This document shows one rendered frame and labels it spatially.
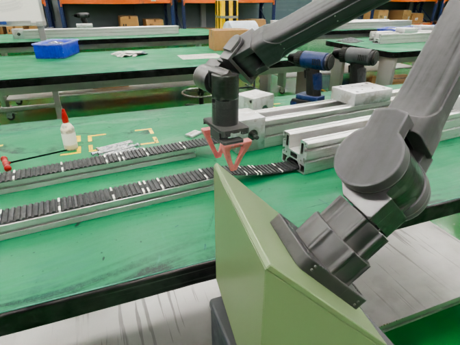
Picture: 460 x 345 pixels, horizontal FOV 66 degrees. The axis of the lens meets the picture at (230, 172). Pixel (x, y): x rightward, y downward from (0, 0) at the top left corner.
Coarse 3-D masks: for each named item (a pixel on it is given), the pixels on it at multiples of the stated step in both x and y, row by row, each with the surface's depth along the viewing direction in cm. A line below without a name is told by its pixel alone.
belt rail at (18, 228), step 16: (160, 192) 74; (176, 192) 77; (192, 192) 78; (80, 208) 68; (96, 208) 69; (112, 208) 72; (128, 208) 73; (16, 224) 64; (32, 224) 65; (48, 224) 66; (64, 224) 68; (0, 240) 64
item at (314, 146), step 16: (304, 128) 93; (320, 128) 93; (336, 128) 96; (352, 128) 98; (448, 128) 108; (288, 144) 91; (304, 144) 85; (320, 144) 85; (336, 144) 89; (304, 160) 87; (320, 160) 88
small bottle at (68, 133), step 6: (66, 114) 98; (66, 120) 98; (66, 126) 98; (72, 126) 99; (66, 132) 98; (72, 132) 99; (66, 138) 99; (72, 138) 99; (66, 144) 100; (72, 144) 100; (72, 150) 101
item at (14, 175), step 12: (168, 144) 96; (180, 144) 96; (192, 144) 96; (204, 144) 96; (96, 156) 89; (108, 156) 89; (120, 156) 89; (132, 156) 89; (144, 156) 90; (24, 168) 82; (36, 168) 83; (48, 168) 82; (60, 168) 83; (72, 168) 83; (0, 180) 78; (12, 180) 78
